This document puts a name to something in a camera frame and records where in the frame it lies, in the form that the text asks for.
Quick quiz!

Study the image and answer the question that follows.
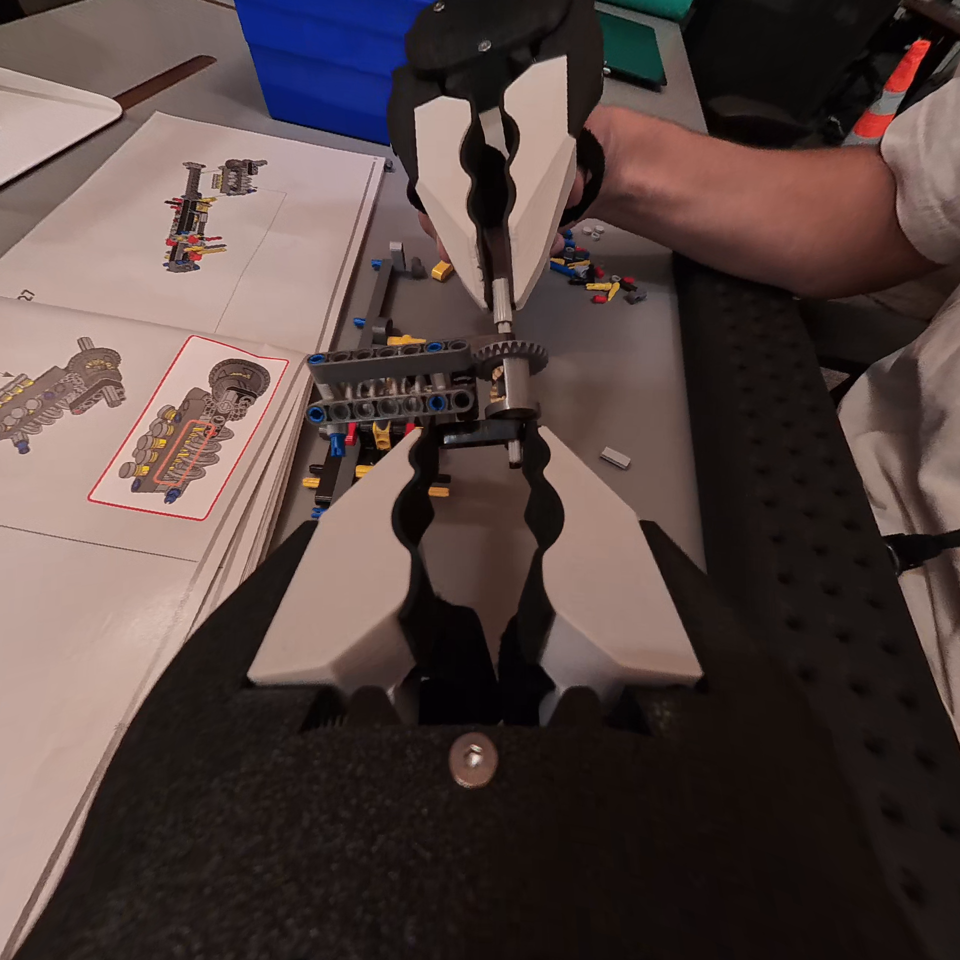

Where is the blue plastic bin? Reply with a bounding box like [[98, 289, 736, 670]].
[[234, 0, 421, 145]]

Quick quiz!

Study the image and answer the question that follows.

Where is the teal plastic container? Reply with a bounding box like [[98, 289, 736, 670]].
[[596, 0, 693, 93]]

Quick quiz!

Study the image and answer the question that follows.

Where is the person's right hand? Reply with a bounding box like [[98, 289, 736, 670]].
[[551, 105, 640, 260]]

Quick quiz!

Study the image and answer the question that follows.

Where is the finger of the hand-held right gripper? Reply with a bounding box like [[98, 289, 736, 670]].
[[414, 96, 496, 312], [498, 56, 582, 309]]

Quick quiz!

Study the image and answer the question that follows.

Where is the heap of small lego pieces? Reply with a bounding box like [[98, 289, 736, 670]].
[[549, 223, 649, 306]]

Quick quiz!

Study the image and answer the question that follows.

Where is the wooden document stand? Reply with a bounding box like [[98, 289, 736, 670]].
[[0, 67, 125, 189]]

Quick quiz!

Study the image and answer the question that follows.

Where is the grey lego gear assembly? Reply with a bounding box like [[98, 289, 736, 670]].
[[306, 322, 551, 471]]

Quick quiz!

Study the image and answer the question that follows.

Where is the person's right forearm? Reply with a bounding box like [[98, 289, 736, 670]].
[[626, 112, 939, 301]]

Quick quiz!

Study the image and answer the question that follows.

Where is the long lego chassis assembly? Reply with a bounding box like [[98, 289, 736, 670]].
[[302, 240, 453, 520]]

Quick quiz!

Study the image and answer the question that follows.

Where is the person's white shirt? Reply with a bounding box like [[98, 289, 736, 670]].
[[836, 75, 960, 721]]

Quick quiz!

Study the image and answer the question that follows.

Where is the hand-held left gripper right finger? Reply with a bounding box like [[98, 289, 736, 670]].
[[521, 423, 704, 687]]

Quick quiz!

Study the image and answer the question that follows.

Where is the orange traffic cone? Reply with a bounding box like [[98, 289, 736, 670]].
[[843, 37, 933, 149]]

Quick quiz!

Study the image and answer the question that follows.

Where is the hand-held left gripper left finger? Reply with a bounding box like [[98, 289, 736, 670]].
[[247, 427, 436, 691]]

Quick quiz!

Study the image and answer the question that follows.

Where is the black perforated foam pad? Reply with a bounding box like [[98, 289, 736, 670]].
[[673, 253, 960, 960]]

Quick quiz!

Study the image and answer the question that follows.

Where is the lego instruction booklet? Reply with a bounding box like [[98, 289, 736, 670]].
[[0, 111, 388, 931]]

